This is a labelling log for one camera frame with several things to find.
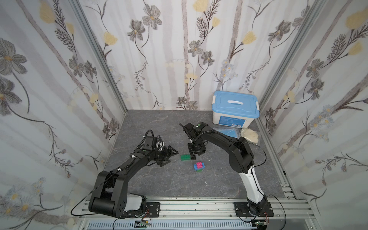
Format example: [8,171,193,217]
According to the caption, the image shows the bagged blue face masks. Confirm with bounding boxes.
[215,127,241,138]

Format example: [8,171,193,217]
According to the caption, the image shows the white slotted cable duct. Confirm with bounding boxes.
[85,219,257,230]

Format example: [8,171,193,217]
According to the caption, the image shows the dark green long lego brick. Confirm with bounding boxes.
[180,154,191,161]

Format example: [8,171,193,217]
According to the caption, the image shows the blue lidded storage box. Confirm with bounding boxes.
[212,91,260,129]

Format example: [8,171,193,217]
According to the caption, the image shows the bagged cream cloth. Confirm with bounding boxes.
[241,128,260,144]

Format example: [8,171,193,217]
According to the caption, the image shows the blue lego brick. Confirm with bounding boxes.
[194,162,205,172]

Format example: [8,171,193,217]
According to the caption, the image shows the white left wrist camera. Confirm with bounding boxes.
[155,139,164,151]

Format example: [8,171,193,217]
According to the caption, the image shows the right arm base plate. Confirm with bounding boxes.
[233,202,274,218]

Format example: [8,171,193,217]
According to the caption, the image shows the aluminium rail frame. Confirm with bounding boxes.
[73,197,322,230]

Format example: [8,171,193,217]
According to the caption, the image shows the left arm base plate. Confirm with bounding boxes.
[123,202,161,218]

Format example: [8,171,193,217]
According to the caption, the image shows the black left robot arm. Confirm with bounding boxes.
[88,135,178,218]

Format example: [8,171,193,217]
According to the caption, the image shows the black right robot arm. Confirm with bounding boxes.
[180,122,268,216]

